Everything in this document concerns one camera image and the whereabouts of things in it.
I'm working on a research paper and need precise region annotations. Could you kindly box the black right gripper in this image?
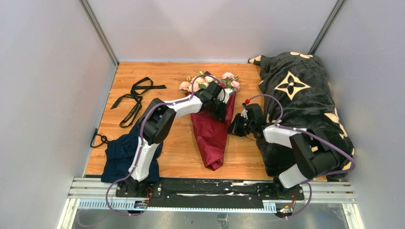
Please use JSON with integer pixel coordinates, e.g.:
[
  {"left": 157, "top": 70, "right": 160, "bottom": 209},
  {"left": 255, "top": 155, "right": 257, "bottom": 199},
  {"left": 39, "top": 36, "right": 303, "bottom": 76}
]
[{"left": 224, "top": 113, "right": 255, "bottom": 137}]

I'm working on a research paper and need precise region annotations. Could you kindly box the pink fake flower bouquet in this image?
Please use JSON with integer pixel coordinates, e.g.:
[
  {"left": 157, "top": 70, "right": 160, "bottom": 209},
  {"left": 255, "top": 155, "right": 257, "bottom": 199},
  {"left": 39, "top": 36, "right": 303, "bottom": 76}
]
[{"left": 179, "top": 71, "right": 241, "bottom": 93}]

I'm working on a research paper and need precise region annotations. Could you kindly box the dark red wrapping paper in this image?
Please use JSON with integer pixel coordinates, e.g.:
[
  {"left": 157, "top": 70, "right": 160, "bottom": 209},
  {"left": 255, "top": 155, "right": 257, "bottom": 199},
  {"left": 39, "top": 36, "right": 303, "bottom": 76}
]
[{"left": 191, "top": 92, "right": 235, "bottom": 171}]

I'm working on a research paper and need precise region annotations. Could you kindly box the black floral plush blanket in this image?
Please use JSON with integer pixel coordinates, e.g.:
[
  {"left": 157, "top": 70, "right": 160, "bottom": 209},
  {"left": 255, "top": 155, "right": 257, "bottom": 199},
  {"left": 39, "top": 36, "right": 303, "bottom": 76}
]
[{"left": 248, "top": 51, "right": 355, "bottom": 181}]

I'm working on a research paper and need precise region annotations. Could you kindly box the black ribbon strap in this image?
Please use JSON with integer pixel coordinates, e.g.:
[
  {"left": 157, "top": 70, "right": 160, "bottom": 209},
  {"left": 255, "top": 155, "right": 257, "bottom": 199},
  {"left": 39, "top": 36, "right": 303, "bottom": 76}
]
[{"left": 110, "top": 76, "right": 167, "bottom": 129}]

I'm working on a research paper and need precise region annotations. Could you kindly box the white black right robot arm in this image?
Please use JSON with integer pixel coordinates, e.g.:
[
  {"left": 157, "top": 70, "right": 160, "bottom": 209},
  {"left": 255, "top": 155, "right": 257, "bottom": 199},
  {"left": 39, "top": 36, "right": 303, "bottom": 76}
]
[{"left": 228, "top": 104, "right": 341, "bottom": 199}]

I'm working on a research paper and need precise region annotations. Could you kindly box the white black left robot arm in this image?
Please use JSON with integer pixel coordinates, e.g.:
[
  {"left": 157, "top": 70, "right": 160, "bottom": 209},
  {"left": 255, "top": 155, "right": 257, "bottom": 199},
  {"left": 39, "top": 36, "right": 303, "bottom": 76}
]
[{"left": 125, "top": 82, "right": 234, "bottom": 197}]

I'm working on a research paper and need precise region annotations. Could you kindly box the navy blue cloth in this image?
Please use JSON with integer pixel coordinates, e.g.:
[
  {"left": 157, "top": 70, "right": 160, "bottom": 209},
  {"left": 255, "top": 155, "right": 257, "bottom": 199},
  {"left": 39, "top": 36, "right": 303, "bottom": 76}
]
[{"left": 100, "top": 121, "right": 164, "bottom": 184}]

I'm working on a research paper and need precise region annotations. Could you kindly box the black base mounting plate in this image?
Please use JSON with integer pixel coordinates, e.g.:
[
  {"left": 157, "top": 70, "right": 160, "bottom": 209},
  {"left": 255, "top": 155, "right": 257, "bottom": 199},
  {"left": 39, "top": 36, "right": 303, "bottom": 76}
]
[{"left": 115, "top": 177, "right": 306, "bottom": 209}]

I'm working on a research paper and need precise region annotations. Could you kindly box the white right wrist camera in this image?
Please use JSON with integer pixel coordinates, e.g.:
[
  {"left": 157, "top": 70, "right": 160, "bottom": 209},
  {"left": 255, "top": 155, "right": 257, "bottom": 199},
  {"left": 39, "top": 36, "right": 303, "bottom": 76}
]
[{"left": 240, "top": 109, "right": 248, "bottom": 123}]

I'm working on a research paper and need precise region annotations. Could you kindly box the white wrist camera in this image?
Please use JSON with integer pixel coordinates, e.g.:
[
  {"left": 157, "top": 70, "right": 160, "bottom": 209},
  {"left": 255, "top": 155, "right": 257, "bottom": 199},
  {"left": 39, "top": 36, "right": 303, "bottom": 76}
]
[
  {"left": 218, "top": 88, "right": 235, "bottom": 104},
  {"left": 240, "top": 109, "right": 248, "bottom": 123}
]

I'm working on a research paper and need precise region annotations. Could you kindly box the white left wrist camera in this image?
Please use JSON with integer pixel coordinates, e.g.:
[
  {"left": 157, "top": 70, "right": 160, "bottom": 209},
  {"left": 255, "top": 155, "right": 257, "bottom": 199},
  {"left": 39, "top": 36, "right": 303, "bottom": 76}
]
[{"left": 218, "top": 88, "right": 235, "bottom": 104}]

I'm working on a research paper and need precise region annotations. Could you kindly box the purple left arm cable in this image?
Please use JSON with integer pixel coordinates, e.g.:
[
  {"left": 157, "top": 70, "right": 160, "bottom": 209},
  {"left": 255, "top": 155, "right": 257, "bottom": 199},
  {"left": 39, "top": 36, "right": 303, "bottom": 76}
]
[{"left": 105, "top": 74, "right": 227, "bottom": 217}]

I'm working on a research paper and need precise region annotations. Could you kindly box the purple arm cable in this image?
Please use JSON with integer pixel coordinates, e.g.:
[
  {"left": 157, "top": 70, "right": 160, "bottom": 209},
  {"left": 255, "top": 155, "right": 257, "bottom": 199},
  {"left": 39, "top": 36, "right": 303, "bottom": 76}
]
[
  {"left": 105, "top": 74, "right": 227, "bottom": 217},
  {"left": 244, "top": 94, "right": 357, "bottom": 219}
]

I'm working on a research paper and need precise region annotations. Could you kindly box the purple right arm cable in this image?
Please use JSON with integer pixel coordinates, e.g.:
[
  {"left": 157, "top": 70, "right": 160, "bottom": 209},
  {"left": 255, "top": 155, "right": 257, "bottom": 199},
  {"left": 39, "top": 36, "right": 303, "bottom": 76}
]
[{"left": 244, "top": 94, "right": 357, "bottom": 219}]

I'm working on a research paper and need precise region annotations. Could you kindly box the small black cord loop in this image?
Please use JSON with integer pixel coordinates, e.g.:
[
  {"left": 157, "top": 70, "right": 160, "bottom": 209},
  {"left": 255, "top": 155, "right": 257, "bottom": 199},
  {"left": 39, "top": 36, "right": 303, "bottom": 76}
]
[{"left": 90, "top": 128, "right": 109, "bottom": 148}]

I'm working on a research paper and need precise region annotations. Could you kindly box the aluminium frame rail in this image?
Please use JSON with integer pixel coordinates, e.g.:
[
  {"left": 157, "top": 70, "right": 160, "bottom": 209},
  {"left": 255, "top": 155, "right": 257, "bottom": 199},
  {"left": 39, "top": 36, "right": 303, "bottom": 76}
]
[{"left": 58, "top": 177, "right": 364, "bottom": 229}]

